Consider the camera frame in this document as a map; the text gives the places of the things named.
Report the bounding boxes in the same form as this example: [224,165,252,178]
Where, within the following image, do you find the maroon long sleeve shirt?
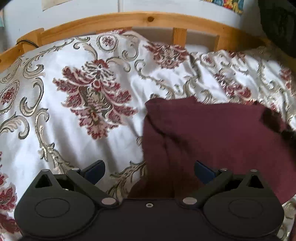
[129,97,295,203]

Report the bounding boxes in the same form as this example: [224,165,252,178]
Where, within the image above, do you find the white floral bedspread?
[1,30,295,240]

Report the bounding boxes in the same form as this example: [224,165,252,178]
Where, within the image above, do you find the black hanging garment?
[258,0,295,58]

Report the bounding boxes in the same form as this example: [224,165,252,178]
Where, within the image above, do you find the pine wood bed frame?
[1,11,271,71]

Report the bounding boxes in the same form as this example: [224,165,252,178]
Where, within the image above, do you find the black cable on bed frame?
[16,39,40,49]

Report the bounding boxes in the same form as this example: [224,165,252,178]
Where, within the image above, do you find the colourful wall poster right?
[203,0,244,15]

